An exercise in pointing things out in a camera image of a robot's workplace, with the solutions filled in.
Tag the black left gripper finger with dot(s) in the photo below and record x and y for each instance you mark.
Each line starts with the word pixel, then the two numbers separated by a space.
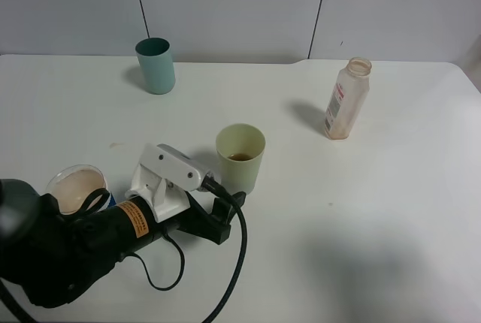
pixel 223 212
pixel 199 223

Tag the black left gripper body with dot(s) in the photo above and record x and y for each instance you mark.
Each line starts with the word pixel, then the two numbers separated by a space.
pixel 135 227

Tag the light green plastic cup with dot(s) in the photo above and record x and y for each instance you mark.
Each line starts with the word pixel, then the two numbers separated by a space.
pixel 240 148

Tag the clear plastic drink bottle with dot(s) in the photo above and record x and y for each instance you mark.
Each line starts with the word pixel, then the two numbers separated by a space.
pixel 349 93

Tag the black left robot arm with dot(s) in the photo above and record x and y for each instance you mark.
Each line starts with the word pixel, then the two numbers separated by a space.
pixel 55 259

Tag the blue sleeved paper cup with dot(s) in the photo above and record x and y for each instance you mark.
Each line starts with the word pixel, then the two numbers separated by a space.
pixel 73 185

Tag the teal plastic cup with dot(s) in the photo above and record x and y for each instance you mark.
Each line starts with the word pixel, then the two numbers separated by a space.
pixel 157 66

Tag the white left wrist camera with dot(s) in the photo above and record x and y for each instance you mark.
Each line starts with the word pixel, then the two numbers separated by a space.
pixel 163 177

